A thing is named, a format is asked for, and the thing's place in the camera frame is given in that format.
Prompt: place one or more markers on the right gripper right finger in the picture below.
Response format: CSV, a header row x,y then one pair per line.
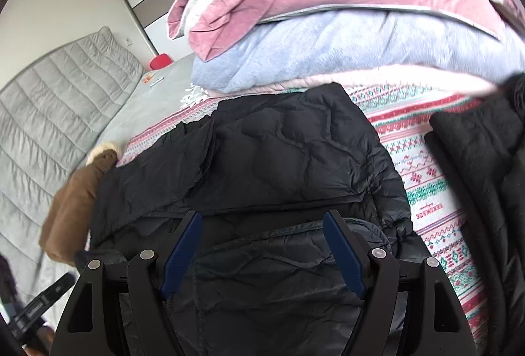
x,y
434,322

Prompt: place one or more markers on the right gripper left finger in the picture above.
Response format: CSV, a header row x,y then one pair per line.
x,y
92,322

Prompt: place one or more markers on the black quilted puffer jacket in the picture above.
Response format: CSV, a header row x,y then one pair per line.
x,y
261,170

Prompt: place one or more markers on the person left hand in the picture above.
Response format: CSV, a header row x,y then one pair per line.
x,y
41,343

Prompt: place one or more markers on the brown folded fleece garment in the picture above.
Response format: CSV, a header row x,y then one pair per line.
x,y
66,226

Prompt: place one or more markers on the black folded garment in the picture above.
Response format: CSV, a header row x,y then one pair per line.
x,y
481,153

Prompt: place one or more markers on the grey quilted headboard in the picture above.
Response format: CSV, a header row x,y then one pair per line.
x,y
52,114

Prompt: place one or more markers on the patterned nordic blanket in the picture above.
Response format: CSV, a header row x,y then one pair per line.
x,y
400,116

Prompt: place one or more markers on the grey bed cover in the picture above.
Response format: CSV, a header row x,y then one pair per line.
x,y
150,111

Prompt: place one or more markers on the small white remote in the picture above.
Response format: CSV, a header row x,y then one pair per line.
x,y
156,82

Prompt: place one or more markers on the red object by bed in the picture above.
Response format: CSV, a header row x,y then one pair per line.
x,y
160,62

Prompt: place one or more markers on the light blue duvet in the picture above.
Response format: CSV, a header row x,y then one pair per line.
x,y
353,40

